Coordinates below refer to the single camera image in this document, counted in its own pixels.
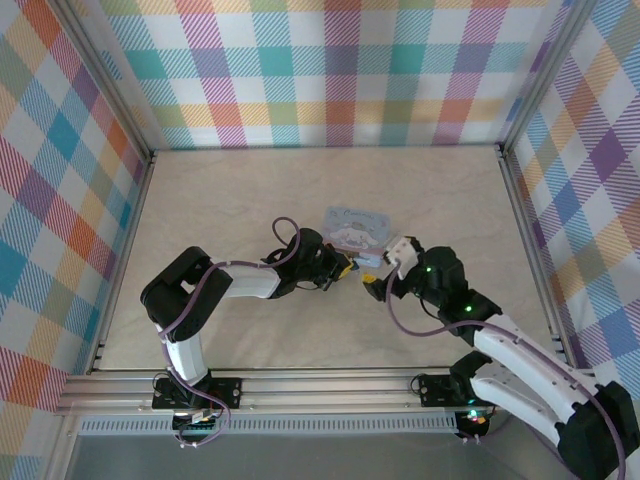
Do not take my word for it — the blue cartoon storage box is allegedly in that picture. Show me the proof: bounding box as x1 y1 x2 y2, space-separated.
319 205 394 269

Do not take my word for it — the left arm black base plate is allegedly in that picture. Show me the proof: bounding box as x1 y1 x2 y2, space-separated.
151 377 244 411

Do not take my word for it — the aluminium mounting rail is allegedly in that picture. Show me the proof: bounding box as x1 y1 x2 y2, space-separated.
54 367 606 416

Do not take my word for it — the aluminium frame post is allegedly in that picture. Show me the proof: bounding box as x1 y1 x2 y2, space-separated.
54 0 159 161
497 0 596 151

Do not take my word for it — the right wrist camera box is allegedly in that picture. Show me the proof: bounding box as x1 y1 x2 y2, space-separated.
382 234 421 269

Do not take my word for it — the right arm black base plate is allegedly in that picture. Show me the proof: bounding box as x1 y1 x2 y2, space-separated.
418 372 484 407

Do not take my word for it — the grey slotted cable duct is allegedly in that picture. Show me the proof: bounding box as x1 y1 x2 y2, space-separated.
77 417 461 436

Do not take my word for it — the aluminium table side rail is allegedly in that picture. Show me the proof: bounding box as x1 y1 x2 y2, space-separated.
87 149 159 376
497 144 576 370

